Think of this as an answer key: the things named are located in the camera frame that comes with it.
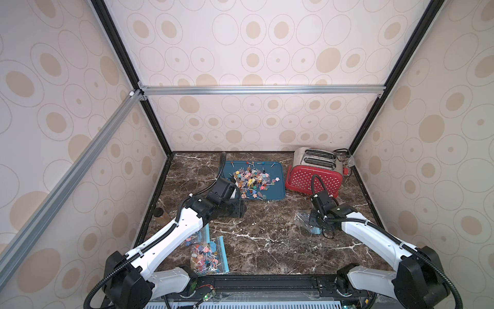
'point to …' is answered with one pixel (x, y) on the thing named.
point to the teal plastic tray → (276, 168)
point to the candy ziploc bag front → (207, 257)
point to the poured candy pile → (252, 182)
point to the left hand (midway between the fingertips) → (246, 208)
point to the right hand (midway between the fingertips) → (321, 220)
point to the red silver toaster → (315, 170)
